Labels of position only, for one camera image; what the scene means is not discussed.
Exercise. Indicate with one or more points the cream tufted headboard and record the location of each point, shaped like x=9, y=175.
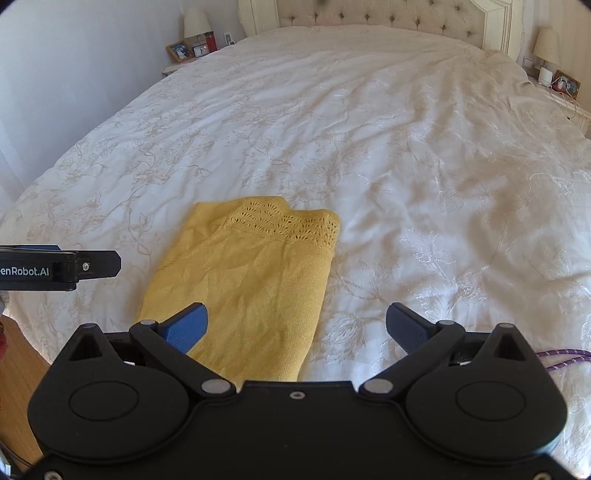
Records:
x=392, y=11

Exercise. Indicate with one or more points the white round speaker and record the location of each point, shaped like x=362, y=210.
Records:
x=545, y=77

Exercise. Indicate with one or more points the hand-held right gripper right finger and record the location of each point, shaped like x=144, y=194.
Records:
x=406, y=330

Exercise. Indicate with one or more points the white wall switch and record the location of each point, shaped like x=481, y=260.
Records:
x=528, y=62

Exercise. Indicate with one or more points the white wall socket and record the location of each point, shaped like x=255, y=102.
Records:
x=229, y=38

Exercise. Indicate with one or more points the wooden photo frame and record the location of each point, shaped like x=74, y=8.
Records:
x=569, y=85
x=180, y=51

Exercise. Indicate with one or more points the yellow knit sweater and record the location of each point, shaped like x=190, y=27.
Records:
x=258, y=286

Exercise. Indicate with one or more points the red candle jar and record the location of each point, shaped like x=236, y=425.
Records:
x=211, y=44

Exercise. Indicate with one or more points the white floral bedspread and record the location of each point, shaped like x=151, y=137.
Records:
x=369, y=138

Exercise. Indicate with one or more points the cream bedside lamp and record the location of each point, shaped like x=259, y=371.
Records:
x=195, y=22
x=547, y=44

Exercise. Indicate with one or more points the small table clock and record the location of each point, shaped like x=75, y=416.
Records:
x=200, y=50

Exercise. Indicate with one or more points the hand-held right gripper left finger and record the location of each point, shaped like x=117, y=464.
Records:
x=187, y=330

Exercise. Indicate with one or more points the white nightstand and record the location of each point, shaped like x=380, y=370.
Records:
x=582, y=113
x=171, y=69

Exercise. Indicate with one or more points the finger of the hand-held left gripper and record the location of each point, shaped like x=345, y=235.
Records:
x=101, y=264

